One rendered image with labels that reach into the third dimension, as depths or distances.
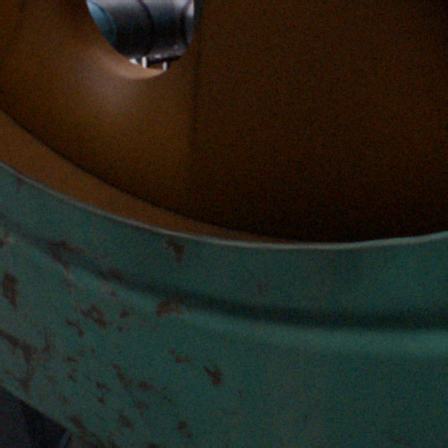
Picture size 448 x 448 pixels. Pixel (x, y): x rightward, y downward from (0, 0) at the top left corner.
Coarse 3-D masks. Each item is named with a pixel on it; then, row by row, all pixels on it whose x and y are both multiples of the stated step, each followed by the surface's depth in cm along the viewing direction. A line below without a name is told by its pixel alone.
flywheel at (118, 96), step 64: (0, 0) 29; (64, 0) 28; (256, 0) 23; (320, 0) 22; (384, 0) 21; (0, 64) 31; (64, 64) 29; (128, 64) 30; (192, 64) 25; (256, 64) 24; (320, 64) 23; (384, 64) 22; (0, 128) 31; (64, 128) 31; (128, 128) 29; (192, 128) 27; (256, 128) 25; (320, 128) 24; (384, 128) 23; (64, 192) 30; (128, 192) 30; (192, 192) 29; (256, 192) 27; (320, 192) 25; (384, 192) 24
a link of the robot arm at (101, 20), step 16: (96, 0) 59; (112, 0) 60; (128, 0) 62; (96, 16) 57; (112, 16) 59; (128, 16) 60; (144, 16) 62; (112, 32) 59; (128, 32) 60; (144, 32) 62; (128, 48) 62; (144, 48) 64
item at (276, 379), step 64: (0, 192) 24; (0, 256) 26; (64, 256) 24; (128, 256) 22; (192, 256) 21; (256, 256) 19; (320, 256) 18; (384, 256) 17; (0, 320) 29; (64, 320) 26; (128, 320) 24; (192, 320) 22; (256, 320) 21; (320, 320) 19; (384, 320) 18; (0, 384) 32; (64, 384) 29; (128, 384) 26; (192, 384) 24; (256, 384) 22; (320, 384) 21; (384, 384) 19
